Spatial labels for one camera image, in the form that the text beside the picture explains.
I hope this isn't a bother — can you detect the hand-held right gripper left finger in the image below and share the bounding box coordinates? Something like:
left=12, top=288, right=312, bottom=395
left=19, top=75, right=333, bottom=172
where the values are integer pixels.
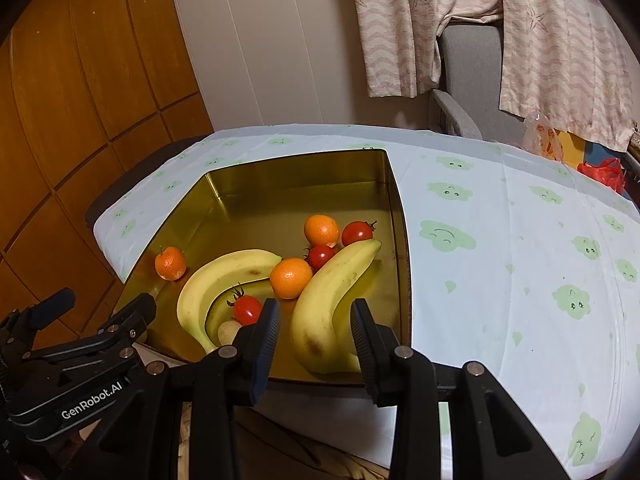
left=75, top=298, right=281, bottom=480

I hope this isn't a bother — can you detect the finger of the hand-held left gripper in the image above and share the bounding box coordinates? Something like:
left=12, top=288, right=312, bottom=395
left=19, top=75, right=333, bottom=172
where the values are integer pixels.
left=0, top=287, right=77, bottom=352
left=96, top=292, right=158, bottom=347

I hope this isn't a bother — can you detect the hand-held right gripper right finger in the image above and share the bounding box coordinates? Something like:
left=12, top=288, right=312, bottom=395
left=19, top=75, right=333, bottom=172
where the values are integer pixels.
left=350, top=298, right=571, bottom=480

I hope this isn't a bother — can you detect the small tan round fruit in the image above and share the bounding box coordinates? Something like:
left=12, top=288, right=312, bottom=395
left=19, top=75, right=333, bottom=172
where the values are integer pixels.
left=217, top=321, right=242, bottom=346

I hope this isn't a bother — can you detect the red cherry tomato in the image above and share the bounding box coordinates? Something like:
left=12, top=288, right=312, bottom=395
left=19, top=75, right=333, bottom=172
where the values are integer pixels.
left=341, top=220, right=377, bottom=247
left=304, top=244, right=337, bottom=271
left=227, top=284, right=263, bottom=326

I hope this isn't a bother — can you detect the orange mandarin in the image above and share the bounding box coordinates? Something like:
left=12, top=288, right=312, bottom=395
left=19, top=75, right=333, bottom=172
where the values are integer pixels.
left=154, top=246, right=187, bottom=281
left=304, top=214, right=340, bottom=247
left=270, top=258, right=314, bottom=300

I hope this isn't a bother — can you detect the curved yellow banana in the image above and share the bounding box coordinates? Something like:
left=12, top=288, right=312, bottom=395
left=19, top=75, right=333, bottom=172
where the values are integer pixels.
left=177, top=249, right=283, bottom=354

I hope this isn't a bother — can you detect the gold square tin box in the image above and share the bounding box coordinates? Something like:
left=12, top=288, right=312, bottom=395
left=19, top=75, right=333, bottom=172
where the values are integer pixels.
left=114, top=149, right=412, bottom=386

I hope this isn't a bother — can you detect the white tablecloth with green print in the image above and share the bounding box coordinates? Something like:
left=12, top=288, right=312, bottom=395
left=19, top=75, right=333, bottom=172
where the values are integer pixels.
left=92, top=124, right=640, bottom=468

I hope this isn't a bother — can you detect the clear orange printed plastic bag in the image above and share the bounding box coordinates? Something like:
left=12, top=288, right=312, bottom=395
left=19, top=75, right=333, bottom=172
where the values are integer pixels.
left=522, top=110, right=564, bottom=161

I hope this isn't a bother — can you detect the yellow box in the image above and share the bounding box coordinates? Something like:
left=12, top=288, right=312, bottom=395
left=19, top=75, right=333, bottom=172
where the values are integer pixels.
left=557, top=130, right=584, bottom=164

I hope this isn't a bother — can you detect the grey chair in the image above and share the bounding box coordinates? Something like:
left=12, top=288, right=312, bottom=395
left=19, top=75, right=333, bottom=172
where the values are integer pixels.
left=431, top=22, right=526, bottom=142

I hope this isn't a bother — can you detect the red plastic bag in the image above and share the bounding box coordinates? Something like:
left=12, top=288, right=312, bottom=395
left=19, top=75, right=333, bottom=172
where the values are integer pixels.
left=577, top=157, right=626, bottom=194

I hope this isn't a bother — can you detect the pink wavy hanging garment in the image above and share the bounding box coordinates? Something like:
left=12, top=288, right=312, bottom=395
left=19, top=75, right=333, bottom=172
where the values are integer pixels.
left=500, top=0, right=636, bottom=152

